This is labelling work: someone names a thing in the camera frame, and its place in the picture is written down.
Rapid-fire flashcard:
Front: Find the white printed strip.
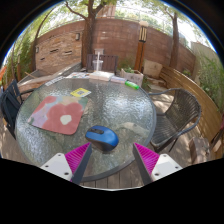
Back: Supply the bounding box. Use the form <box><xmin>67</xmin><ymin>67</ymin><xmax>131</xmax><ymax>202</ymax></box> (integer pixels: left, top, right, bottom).
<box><xmin>44</xmin><ymin>75</ymin><xmax>65</xmax><ymax>87</ymax></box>

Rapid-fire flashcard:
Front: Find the green tube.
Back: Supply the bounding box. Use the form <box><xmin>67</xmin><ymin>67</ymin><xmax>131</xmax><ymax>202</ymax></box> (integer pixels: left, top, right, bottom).
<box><xmin>124</xmin><ymin>80</ymin><xmax>140</xmax><ymax>91</ymax></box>

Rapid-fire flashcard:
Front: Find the blue computer mouse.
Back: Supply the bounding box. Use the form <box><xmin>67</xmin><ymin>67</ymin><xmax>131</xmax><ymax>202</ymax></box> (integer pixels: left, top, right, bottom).
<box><xmin>84</xmin><ymin>125</ymin><xmax>120</xmax><ymax>152</ymax></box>

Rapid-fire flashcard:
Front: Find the white planter box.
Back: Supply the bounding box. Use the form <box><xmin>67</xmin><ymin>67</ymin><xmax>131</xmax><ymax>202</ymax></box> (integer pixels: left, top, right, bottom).
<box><xmin>119</xmin><ymin>68</ymin><xmax>144</xmax><ymax>88</ymax></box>

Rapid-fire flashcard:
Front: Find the thin pink book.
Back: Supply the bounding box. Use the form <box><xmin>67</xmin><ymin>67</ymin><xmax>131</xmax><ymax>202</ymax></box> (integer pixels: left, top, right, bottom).
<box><xmin>110</xmin><ymin>75</ymin><xmax>127</xmax><ymax>84</ymax></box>

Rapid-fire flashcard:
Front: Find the clear plastic cup with straw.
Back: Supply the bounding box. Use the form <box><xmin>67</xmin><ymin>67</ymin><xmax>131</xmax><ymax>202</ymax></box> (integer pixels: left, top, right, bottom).
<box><xmin>92</xmin><ymin>51</ymin><xmax>104</xmax><ymax>73</ymax></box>

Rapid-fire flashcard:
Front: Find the raised stone planter bed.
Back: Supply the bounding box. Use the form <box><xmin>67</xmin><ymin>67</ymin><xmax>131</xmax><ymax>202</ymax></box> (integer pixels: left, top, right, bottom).
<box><xmin>16</xmin><ymin>61</ymin><xmax>83</xmax><ymax>98</ymax></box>

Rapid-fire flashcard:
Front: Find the thick white book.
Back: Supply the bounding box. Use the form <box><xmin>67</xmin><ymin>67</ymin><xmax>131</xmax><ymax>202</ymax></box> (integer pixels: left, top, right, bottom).
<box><xmin>88</xmin><ymin>70</ymin><xmax>115</xmax><ymax>82</ymax></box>

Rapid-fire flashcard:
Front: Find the slim straight tree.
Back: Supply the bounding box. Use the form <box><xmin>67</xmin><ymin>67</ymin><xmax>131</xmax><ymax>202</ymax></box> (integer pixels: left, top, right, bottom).
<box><xmin>163</xmin><ymin>6</ymin><xmax>181</xmax><ymax>70</ymax></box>

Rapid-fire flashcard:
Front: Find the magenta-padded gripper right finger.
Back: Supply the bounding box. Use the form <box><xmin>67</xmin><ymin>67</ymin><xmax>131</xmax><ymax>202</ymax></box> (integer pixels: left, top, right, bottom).
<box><xmin>132</xmin><ymin>142</ymin><xmax>184</xmax><ymax>186</ymax></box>

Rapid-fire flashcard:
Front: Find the colourful magazine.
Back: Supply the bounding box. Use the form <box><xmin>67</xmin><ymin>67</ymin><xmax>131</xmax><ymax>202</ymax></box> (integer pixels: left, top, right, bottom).
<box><xmin>65</xmin><ymin>71</ymin><xmax>91</xmax><ymax>80</ymax></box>

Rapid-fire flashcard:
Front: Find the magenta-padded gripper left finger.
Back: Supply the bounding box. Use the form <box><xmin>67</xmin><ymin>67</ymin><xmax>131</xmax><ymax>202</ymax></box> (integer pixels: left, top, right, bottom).
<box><xmin>39</xmin><ymin>142</ymin><xmax>93</xmax><ymax>186</ymax></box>

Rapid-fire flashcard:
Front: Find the thick forked tree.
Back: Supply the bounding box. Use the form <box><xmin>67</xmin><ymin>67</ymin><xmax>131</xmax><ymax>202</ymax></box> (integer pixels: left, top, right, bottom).
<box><xmin>64</xmin><ymin>0</ymin><xmax>108</xmax><ymax>68</ymax></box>

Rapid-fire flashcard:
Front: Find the dark wicker metal chair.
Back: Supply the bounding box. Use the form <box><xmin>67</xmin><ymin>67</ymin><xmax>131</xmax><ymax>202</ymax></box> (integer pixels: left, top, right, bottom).
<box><xmin>147</xmin><ymin>87</ymin><xmax>203</xmax><ymax>154</ymax></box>

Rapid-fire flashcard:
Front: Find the curved wooden bench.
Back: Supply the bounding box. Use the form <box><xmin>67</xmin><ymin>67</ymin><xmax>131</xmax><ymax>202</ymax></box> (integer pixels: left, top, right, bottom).
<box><xmin>159</xmin><ymin>65</ymin><xmax>224</xmax><ymax>148</ymax></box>

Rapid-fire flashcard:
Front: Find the black folding chair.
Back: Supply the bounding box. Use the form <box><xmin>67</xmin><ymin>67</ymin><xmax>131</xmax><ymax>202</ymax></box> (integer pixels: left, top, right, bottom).
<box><xmin>0</xmin><ymin>79</ymin><xmax>34</xmax><ymax>140</ymax></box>

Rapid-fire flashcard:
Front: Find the wooden garden lamp post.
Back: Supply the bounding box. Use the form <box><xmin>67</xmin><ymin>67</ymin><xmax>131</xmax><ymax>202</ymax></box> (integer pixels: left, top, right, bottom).
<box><xmin>134</xmin><ymin>20</ymin><xmax>150</xmax><ymax>72</ymax></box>

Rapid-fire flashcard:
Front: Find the yellow square card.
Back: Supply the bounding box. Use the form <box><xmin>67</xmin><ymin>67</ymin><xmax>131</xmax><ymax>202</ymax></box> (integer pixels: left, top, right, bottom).
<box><xmin>70</xmin><ymin>87</ymin><xmax>92</xmax><ymax>98</ymax></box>

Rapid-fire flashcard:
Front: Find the dark wooden slatted chair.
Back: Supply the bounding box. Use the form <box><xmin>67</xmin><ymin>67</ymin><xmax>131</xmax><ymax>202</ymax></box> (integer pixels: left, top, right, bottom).
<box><xmin>85</xmin><ymin>53</ymin><xmax>119</xmax><ymax>75</ymax></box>

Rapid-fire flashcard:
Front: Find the beige stone slab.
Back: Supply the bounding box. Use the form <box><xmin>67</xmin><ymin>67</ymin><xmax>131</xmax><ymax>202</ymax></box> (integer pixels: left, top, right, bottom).
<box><xmin>143</xmin><ymin>59</ymin><xmax>164</xmax><ymax>79</ymax></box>

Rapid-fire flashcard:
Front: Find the floral pink mouse pad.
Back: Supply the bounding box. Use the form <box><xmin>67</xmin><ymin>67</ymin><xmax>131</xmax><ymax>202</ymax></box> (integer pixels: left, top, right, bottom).
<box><xmin>27</xmin><ymin>94</ymin><xmax>89</xmax><ymax>136</ymax></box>

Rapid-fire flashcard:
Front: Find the thin leaning tree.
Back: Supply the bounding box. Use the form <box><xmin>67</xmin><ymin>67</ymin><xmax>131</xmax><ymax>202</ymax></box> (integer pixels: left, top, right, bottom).
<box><xmin>31</xmin><ymin>8</ymin><xmax>56</xmax><ymax>73</ymax></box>

